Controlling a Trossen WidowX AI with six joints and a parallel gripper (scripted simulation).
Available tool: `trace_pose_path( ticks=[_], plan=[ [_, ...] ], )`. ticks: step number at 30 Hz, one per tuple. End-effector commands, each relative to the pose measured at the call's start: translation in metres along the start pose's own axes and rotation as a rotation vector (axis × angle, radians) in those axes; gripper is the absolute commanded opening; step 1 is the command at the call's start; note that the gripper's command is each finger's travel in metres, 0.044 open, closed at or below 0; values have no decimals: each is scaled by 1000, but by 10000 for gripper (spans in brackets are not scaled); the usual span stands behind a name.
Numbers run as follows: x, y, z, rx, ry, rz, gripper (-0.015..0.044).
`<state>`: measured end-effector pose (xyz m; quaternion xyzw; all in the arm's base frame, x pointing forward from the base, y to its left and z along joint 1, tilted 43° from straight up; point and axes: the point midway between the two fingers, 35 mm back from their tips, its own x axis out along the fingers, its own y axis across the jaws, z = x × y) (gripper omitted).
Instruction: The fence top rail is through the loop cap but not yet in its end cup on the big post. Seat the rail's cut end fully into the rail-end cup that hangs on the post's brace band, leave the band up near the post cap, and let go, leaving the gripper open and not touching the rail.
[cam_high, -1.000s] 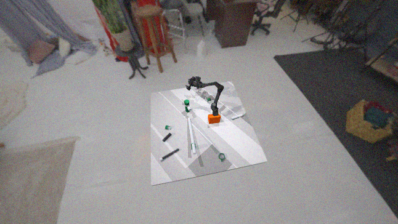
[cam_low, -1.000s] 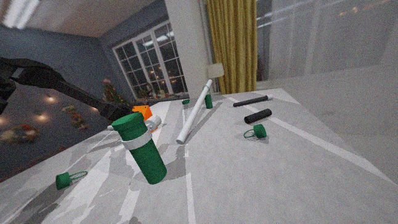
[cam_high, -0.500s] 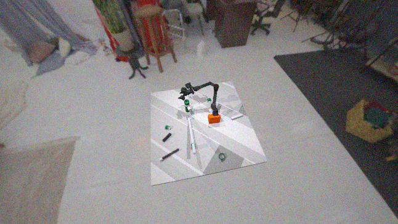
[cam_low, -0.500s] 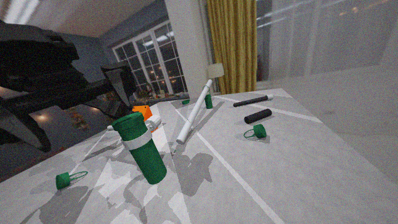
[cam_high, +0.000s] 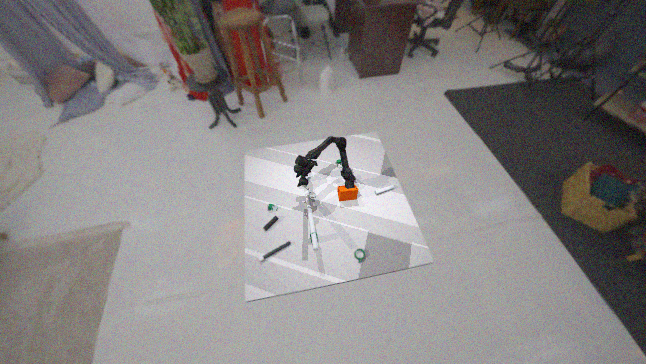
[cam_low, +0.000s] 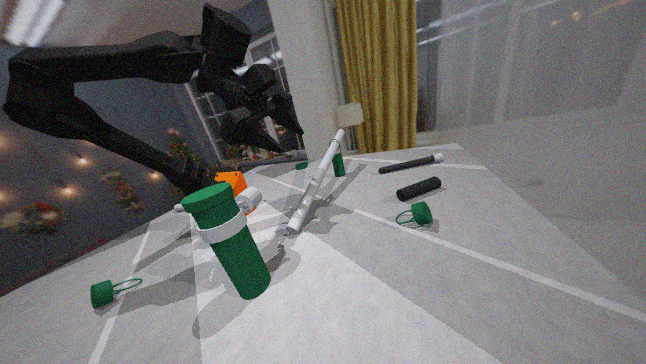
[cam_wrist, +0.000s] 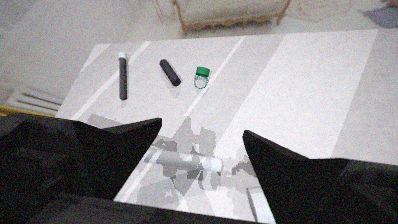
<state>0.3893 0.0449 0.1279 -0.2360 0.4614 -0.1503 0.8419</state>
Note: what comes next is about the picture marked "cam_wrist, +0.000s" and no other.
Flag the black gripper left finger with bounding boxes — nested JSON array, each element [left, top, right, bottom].
[[7, 113, 162, 200]]

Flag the black rod with white tip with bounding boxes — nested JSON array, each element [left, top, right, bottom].
[[118, 52, 127, 100]]

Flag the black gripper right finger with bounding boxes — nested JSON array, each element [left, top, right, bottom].
[[242, 130, 398, 224]]

